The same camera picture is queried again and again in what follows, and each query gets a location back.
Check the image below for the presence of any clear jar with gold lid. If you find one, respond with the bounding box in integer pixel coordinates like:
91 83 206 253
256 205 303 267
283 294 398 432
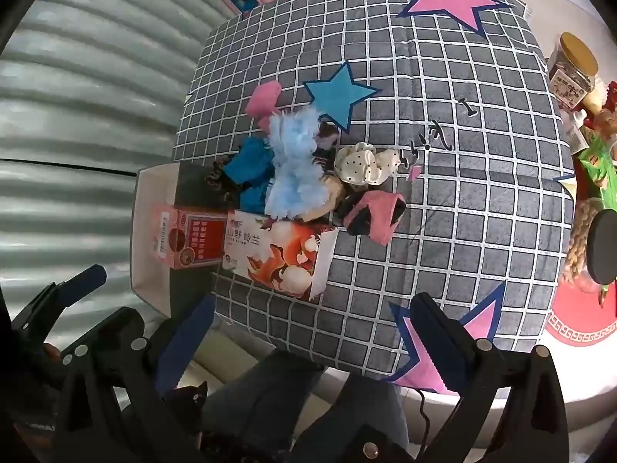
547 33 599 109

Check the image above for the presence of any grey checked star blanket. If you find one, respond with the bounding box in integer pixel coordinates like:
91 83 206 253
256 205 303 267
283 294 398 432
171 0 577 394

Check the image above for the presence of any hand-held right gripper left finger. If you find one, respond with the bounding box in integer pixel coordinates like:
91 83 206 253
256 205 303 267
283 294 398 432
53 294 217 463

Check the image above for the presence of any person's right leg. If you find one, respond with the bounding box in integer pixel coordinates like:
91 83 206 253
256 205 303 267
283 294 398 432
299 371 410 463

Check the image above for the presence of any person's left leg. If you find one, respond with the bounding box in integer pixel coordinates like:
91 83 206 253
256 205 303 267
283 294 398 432
200 350 329 463

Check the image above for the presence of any person's leg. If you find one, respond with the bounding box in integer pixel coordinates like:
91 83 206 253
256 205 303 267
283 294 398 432
299 371 410 463
200 350 329 463

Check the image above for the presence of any small white bottle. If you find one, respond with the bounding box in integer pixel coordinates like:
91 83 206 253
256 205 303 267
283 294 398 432
561 108 590 152

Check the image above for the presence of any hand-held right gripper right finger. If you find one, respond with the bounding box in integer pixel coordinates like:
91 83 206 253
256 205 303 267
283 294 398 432
407 292 572 463

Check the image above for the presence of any light blue fluffy cloth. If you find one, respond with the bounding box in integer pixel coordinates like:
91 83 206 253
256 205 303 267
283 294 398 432
264 108 325 220

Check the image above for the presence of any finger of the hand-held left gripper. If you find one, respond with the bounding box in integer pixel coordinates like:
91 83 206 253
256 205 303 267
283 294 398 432
10 264 108 343

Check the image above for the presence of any black cable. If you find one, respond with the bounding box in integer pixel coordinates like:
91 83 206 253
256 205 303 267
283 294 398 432
417 388 435 454

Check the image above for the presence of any leopard print cloth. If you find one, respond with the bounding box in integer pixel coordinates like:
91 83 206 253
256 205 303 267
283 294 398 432
205 154 242 203

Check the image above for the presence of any white printed cardboard box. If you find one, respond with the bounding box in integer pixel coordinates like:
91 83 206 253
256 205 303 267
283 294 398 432
132 161 341 319

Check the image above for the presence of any pink black cloth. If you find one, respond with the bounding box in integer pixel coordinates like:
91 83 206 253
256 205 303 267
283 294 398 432
335 190 406 247

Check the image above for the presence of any brown white knit sock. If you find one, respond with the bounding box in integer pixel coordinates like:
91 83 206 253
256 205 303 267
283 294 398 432
313 123 341 160

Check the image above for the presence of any green snack packet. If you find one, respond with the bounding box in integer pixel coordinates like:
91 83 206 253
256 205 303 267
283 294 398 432
576 135 617 201

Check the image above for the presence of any pile of snack packets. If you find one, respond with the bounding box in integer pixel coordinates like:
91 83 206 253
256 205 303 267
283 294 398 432
585 77 617 136

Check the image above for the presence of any beige fluffy cloth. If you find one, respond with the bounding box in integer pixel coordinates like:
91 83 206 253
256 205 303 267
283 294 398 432
308 174 348 225

